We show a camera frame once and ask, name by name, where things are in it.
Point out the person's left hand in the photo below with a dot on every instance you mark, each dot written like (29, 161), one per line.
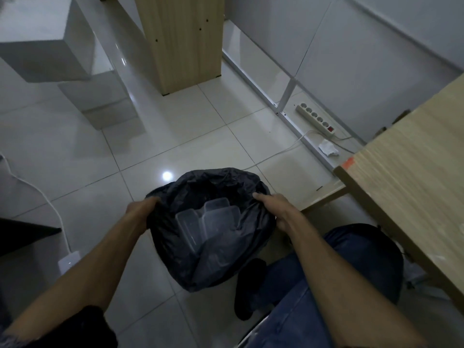
(139, 213)

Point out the person's right hand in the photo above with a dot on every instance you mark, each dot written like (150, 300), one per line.
(281, 211)

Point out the black garbage bag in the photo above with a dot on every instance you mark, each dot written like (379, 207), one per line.
(210, 271)

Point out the person's left forearm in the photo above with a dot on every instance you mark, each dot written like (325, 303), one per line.
(83, 279)

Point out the person's right forearm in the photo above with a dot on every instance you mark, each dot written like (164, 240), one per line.
(344, 297)

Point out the person's black shoe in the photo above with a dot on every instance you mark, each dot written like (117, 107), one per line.
(250, 286)

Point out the person's blue jeans leg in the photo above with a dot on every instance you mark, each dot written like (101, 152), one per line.
(359, 257)

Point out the crumpled white tissue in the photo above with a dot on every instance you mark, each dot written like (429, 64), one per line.
(328, 147)

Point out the white power strip near chair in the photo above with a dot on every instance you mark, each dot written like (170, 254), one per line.
(69, 262)

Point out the small brown wooden block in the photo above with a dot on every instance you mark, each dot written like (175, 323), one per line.
(379, 131)
(401, 115)

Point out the light wooden table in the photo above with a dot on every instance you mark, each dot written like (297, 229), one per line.
(417, 170)

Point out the light wooden side desk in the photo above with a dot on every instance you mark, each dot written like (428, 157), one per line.
(181, 43)

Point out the white metal frame leg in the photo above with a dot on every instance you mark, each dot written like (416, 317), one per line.
(286, 95)

